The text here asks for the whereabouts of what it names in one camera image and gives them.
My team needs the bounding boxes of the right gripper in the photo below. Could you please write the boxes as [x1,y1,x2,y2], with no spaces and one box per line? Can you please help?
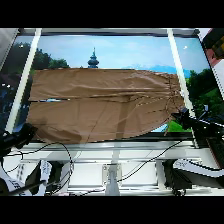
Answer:
[171,107,196,132]

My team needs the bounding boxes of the black cable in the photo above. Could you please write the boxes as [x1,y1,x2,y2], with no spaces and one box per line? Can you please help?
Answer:
[116,140,184,184]
[6,141,75,196]

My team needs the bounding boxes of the brown pants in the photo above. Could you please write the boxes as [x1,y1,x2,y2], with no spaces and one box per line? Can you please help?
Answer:
[25,67,185,145]

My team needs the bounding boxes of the silver frame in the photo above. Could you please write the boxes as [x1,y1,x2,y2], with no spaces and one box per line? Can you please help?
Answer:
[0,140,224,197]

